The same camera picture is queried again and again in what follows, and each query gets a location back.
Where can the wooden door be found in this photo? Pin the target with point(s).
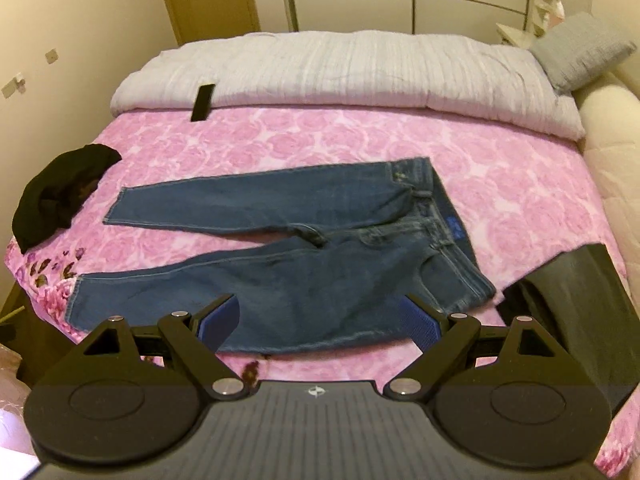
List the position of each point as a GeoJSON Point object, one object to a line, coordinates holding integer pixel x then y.
{"type": "Point", "coordinates": [210, 5]}

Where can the black remote control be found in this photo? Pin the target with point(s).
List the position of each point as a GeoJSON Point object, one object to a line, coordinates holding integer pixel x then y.
{"type": "Point", "coordinates": [202, 104]}

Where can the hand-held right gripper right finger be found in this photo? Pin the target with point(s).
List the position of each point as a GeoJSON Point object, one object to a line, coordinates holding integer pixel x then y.
{"type": "Point", "coordinates": [421, 327]}

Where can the black cloth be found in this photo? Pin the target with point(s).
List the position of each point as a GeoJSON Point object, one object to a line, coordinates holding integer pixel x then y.
{"type": "Point", "coordinates": [55, 190]}

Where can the grey pillow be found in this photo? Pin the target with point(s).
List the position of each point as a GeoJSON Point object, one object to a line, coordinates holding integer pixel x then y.
{"type": "Point", "coordinates": [580, 50]}

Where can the white shelf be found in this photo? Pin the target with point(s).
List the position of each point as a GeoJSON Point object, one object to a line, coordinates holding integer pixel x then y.
{"type": "Point", "coordinates": [525, 20]}

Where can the dark folded garment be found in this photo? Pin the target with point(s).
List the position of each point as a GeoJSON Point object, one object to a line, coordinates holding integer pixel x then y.
{"type": "Point", "coordinates": [580, 300]}

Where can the pink floral blanket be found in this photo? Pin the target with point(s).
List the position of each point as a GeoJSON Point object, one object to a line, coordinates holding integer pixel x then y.
{"type": "Point", "coordinates": [310, 140]}

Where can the white quilted mattress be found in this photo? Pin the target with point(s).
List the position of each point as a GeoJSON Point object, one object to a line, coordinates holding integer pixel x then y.
{"type": "Point", "coordinates": [612, 140]}

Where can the light pink folded blanket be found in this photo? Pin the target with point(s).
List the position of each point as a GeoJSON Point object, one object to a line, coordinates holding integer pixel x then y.
{"type": "Point", "coordinates": [350, 70]}

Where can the blue denim jeans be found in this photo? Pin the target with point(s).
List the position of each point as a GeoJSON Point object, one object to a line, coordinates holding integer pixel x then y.
{"type": "Point", "coordinates": [300, 280]}

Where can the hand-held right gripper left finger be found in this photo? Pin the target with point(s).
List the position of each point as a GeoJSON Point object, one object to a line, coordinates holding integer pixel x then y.
{"type": "Point", "coordinates": [219, 321]}

